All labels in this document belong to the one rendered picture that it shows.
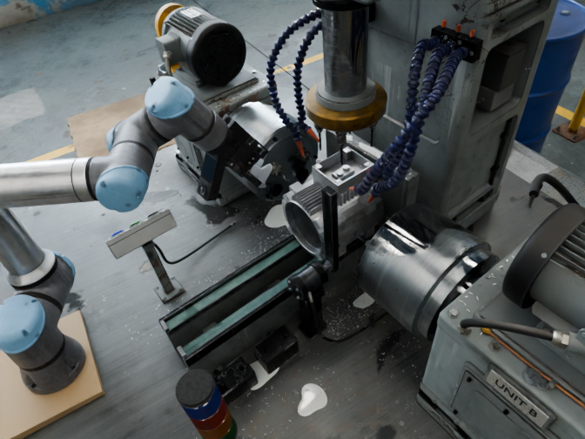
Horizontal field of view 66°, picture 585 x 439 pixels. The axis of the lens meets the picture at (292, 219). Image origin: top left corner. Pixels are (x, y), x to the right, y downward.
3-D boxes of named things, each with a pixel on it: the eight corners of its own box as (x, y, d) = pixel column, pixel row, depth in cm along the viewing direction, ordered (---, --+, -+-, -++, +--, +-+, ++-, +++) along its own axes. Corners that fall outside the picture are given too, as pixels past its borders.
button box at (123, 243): (172, 225, 123) (163, 208, 122) (178, 225, 117) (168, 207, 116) (114, 258, 117) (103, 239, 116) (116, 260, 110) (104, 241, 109)
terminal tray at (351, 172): (346, 166, 123) (346, 145, 118) (374, 186, 117) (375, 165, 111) (312, 186, 119) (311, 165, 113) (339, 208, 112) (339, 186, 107)
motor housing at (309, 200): (338, 199, 136) (336, 149, 123) (383, 235, 125) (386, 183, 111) (284, 232, 129) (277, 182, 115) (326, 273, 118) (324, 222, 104)
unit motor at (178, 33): (217, 103, 176) (190, -11, 146) (265, 138, 157) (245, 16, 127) (158, 130, 167) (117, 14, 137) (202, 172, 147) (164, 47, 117)
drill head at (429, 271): (400, 235, 125) (408, 165, 107) (538, 337, 101) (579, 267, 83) (332, 285, 116) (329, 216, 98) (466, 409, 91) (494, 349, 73)
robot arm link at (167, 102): (137, 88, 82) (174, 64, 79) (178, 120, 90) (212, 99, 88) (139, 120, 78) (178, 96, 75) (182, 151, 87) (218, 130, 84)
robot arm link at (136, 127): (92, 157, 80) (138, 127, 76) (107, 122, 88) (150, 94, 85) (125, 185, 85) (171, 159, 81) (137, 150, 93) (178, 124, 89)
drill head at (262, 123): (263, 135, 164) (252, 70, 146) (329, 183, 143) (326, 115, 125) (203, 165, 155) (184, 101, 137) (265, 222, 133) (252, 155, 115)
